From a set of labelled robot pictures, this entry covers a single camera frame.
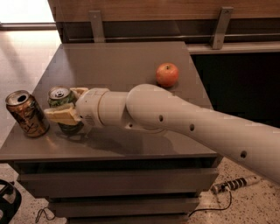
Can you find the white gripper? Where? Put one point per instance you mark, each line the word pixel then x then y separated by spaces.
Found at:
pixel 88 107

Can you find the green soda can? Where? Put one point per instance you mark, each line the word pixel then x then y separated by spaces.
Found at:
pixel 60 95

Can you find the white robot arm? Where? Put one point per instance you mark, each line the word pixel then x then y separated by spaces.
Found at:
pixel 146 107

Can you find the orange soda can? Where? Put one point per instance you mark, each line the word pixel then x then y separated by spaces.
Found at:
pixel 27 112

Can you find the grey drawer cabinet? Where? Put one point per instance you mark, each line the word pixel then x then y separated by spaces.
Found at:
pixel 111 175

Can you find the red apple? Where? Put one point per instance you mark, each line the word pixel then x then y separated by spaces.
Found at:
pixel 167 74

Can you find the black chair base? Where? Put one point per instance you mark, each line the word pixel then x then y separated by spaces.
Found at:
pixel 10 201

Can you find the white power strip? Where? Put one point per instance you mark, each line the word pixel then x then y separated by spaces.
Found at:
pixel 235 184

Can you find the left metal wall bracket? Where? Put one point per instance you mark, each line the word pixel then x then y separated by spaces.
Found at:
pixel 95 18

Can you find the metal wall bracket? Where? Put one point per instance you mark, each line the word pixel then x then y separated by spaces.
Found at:
pixel 95 18
pixel 221 27

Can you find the right metal wall bracket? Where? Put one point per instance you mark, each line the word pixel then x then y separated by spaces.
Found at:
pixel 221 27

